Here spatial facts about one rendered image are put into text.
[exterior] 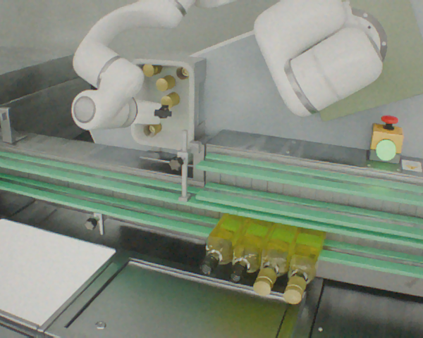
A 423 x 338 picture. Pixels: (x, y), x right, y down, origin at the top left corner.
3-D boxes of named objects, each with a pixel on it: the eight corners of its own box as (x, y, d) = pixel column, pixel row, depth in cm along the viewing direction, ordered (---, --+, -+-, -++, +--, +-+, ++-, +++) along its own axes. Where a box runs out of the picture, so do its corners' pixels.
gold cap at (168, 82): (163, 74, 117) (155, 77, 113) (175, 74, 116) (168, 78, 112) (163, 87, 118) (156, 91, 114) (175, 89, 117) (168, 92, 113)
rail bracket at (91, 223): (111, 219, 127) (84, 241, 116) (109, 197, 124) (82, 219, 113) (123, 222, 126) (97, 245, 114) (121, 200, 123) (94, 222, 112)
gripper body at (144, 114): (96, 124, 95) (122, 123, 106) (137, 131, 92) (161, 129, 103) (99, 89, 94) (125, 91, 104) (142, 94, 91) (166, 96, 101)
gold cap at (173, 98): (167, 91, 118) (160, 95, 114) (180, 92, 117) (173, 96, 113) (167, 104, 120) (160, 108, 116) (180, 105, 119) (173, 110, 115)
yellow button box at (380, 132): (369, 149, 107) (368, 160, 100) (374, 120, 104) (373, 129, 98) (397, 153, 105) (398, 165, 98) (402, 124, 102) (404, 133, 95)
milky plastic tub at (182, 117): (146, 133, 127) (131, 143, 119) (144, 53, 118) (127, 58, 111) (204, 141, 122) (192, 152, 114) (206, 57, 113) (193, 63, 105)
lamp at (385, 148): (374, 155, 100) (374, 160, 97) (377, 136, 98) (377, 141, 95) (394, 158, 98) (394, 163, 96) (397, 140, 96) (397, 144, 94)
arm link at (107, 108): (96, 45, 79) (136, 70, 77) (125, 51, 89) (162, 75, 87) (61, 117, 83) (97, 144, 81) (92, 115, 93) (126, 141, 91)
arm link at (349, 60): (388, 62, 78) (393, 77, 63) (326, 96, 84) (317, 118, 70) (362, 15, 76) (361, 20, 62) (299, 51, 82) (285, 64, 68)
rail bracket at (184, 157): (190, 186, 113) (168, 208, 102) (190, 120, 106) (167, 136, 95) (201, 188, 112) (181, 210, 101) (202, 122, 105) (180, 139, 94)
